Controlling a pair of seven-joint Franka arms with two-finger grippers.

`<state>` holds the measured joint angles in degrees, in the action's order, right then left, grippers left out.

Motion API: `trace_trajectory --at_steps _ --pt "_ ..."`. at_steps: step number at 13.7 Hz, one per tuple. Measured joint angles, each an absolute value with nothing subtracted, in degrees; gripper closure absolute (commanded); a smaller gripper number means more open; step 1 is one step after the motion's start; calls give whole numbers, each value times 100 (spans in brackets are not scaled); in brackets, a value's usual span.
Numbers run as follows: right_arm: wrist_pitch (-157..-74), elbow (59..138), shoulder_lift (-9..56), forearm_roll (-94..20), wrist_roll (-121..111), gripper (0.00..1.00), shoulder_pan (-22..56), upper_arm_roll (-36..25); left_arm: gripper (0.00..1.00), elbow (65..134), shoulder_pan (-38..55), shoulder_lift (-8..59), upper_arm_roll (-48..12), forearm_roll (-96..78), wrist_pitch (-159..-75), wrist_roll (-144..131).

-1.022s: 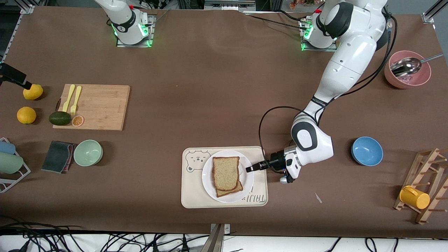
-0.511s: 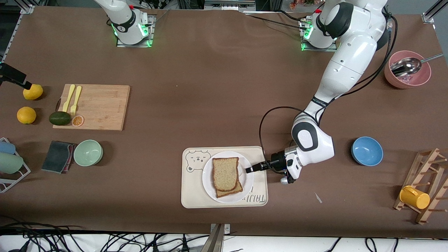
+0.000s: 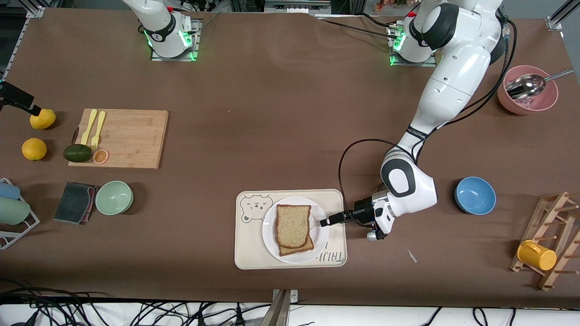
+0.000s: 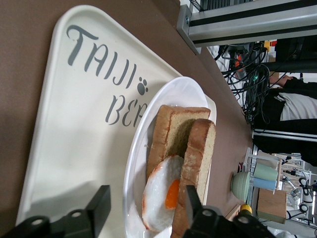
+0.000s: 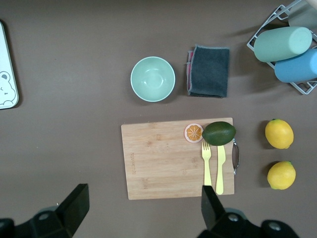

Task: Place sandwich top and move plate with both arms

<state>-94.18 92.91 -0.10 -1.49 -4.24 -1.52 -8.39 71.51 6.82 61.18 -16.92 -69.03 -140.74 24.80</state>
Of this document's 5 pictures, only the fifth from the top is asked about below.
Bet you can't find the bamboo cutting board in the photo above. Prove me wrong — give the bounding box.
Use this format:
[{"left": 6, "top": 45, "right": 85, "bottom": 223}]
[{"left": 120, "top": 117, "right": 235, "bottom": 201}]

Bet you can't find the yellow plastic knife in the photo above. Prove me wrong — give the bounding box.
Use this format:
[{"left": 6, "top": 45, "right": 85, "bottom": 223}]
[{"left": 215, "top": 145, "right": 226, "bottom": 195}]

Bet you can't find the mint green bowl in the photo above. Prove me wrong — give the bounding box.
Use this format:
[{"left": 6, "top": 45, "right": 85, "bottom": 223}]
[{"left": 130, "top": 56, "right": 176, "bottom": 103}]

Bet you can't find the toy orange slice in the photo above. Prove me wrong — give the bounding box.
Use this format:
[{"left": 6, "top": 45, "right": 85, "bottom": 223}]
[{"left": 183, "top": 123, "right": 205, "bottom": 144}]

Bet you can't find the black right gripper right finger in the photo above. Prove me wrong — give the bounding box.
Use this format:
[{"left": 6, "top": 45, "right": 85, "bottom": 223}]
[{"left": 198, "top": 185, "right": 302, "bottom": 238}]

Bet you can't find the yellow lemon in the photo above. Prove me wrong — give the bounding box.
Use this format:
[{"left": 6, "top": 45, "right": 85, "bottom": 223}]
[
  {"left": 264, "top": 119, "right": 295, "bottom": 150},
  {"left": 266, "top": 161, "right": 297, "bottom": 190}
]

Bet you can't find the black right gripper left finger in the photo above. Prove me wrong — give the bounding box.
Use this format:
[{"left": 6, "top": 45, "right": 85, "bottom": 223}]
[{"left": 0, "top": 183, "right": 90, "bottom": 238}]

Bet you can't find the cream tray with bear print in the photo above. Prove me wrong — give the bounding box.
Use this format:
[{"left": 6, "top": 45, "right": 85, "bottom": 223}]
[{"left": 0, "top": 19, "right": 20, "bottom": 110}]

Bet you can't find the white wire cup rack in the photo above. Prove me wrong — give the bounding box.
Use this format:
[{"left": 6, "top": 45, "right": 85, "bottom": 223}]
[{"left": 246, "top": 0, "right": 317, "bottom": 95}]

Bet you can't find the mint green plastic cup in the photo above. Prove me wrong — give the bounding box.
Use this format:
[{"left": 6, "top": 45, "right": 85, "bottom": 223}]
[{"left": 253, "top": 26, "right": 313, "bottom": 62}]

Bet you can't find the pale grey plastic cup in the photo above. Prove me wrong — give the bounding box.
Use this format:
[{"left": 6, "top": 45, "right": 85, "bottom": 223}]
[{"left": 288, "top": 6, "right": 317, "bottom": 28}]

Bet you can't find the pink cloth under grey cloth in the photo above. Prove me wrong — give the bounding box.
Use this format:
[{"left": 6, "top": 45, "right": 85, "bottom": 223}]
[{"left": 186, "top": 50, "right": 196, "bottom": 91}]

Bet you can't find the metal cutting board handle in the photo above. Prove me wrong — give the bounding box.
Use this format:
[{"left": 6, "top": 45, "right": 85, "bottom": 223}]
[{"left": 232, "top": 138, "right": 240, "bottom": 176}]

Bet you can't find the blue plastic cup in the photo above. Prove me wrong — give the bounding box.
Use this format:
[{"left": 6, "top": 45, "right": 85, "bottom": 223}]
[{"left": 274, "top": 48, "right": 317, "bottom": 83}]

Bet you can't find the dark green avocado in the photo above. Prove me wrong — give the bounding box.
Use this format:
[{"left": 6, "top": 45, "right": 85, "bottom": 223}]
[{"left": 202, "top": 121, "right": 237, "bottom": 146}]

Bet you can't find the yellow plastic fork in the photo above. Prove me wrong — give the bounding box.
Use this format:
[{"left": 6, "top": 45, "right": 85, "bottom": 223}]
[{"left": 202, "top": 141, "right": 213, "bottom": 187}]

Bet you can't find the folded grey cloth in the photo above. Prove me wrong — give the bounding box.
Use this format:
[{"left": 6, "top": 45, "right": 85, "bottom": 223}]
[{"left": 187, "top": 45, "right": 230, "bottom": 98}]

